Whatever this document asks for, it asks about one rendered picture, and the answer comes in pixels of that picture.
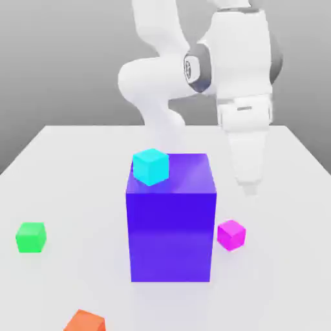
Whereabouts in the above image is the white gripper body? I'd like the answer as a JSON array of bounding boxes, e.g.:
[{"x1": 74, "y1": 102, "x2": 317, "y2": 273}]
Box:
[{"x1": 216, "y1": 94, "x2": 273, "y2": 187}]

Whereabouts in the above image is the small magenta cube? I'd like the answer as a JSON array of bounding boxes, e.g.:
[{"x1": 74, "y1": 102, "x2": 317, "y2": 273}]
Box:
[{"x1": 216, "y1": 219, "x2": 247, "y2": 252}]

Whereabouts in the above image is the small cyan cube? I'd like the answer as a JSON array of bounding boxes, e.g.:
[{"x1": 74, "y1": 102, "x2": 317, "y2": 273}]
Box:
[{"x1": 132, "y1": 147, "x2": 170, "y2": 187}]

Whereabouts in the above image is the small orange cube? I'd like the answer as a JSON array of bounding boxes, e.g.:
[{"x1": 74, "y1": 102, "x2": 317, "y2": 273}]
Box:
[{"x1": 62, "y1": 308, "x2": 107, "y2": 331}]

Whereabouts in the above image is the small green cube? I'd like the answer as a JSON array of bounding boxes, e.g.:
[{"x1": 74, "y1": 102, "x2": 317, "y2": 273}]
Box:
[{"x1": 15, "y1": 221, "x2": 48, "y2": 254}]

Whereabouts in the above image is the large purple box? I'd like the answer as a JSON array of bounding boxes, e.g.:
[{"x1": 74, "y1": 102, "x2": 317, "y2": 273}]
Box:
[{"x1": 125, "y1": 153, "x2": 217, "y2": 283}]

